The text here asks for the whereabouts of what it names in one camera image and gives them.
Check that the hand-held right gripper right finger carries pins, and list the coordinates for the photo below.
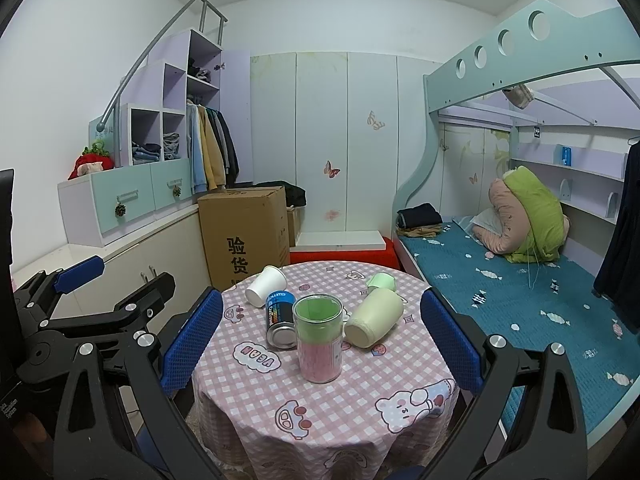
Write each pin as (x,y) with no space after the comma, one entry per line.
(450,342)

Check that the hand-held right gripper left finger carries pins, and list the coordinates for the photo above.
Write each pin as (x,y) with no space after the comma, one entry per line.
(192,342)

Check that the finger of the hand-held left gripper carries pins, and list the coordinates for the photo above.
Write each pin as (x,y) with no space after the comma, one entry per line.
(145,296)
(80,271)

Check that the cream plastic cup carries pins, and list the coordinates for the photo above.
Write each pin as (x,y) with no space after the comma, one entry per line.
(375,315)

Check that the white paper cup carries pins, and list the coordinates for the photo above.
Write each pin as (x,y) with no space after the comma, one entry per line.
(262,287)

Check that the small green cup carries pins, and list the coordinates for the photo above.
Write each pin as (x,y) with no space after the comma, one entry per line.
(384,281)

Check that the white low cabinet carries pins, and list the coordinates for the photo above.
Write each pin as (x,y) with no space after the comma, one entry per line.
(125,255)

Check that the blue printed mattress sheet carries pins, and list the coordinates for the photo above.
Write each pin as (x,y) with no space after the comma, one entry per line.
(475,280)

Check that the blue metal can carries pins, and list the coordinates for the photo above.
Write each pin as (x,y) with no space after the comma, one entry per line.
(277,312)

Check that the teal drawer unit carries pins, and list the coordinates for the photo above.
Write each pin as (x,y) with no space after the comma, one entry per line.
(130,195)

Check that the red strawberry plush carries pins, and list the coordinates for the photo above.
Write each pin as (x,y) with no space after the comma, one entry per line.
(90,164)

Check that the folded tan clothes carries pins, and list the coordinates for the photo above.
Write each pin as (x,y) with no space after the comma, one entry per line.
(422,231)

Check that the large cardboard box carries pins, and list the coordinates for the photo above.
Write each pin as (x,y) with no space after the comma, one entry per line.
(240,230)

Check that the clear jar green pink filling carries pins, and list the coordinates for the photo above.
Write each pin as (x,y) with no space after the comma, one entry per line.
(318,355)

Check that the round table pink checked cloth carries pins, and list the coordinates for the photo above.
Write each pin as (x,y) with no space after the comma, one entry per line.
(300,410)

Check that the white pillow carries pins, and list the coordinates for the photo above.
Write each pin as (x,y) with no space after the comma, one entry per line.
(484,220)

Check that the red storage box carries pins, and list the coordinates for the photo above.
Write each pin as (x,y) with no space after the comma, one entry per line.
(350,257)

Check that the folded dark clothes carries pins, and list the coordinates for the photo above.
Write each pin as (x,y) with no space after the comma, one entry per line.
(420,214)

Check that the green and pink bedding bundle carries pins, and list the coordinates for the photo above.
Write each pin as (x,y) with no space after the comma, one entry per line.
(505,220)

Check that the folded jeans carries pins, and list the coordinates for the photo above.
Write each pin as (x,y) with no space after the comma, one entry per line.
(146,152)

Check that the light blue hanging shirt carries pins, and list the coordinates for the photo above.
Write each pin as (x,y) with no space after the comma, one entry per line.
(195,160)

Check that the grey folded clothes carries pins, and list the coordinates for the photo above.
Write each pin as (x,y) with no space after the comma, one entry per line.
(171,144)

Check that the small cardboard box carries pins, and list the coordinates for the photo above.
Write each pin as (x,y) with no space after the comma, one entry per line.
(294,225)

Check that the yellow hanging coat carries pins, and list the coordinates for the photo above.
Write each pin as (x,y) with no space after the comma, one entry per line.
(214,155)

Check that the green duvet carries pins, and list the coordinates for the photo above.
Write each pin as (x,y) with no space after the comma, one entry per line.
(537,210)

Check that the dark hanging jacket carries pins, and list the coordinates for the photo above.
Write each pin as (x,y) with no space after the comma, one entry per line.
(230,145)

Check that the black cloth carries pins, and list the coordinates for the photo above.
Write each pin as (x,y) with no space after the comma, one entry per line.
(292,192)

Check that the dark hanging garment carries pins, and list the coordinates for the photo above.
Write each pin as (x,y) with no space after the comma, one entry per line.
(622,240)

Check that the purple stair shelf cabinet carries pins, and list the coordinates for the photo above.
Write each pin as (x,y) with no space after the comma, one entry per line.
(172,85)

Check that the small blue can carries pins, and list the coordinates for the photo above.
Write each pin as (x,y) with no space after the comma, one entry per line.
(566,156)

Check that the dark clothes pile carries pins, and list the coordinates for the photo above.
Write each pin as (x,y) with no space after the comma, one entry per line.
(199,71)

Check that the grey metal handrail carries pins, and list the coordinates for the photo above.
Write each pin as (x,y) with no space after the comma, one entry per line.
(150,45)

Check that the white butterfly wardrobe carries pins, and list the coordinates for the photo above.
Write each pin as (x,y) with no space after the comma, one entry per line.
(320,110)

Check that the beige bag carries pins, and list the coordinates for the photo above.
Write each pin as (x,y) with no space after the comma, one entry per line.
(520,96)

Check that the purple wall shelf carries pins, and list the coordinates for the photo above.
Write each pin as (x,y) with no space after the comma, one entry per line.
(575,180)

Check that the teal bunk bed frame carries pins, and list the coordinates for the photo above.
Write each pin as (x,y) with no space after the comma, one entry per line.
(495,55)

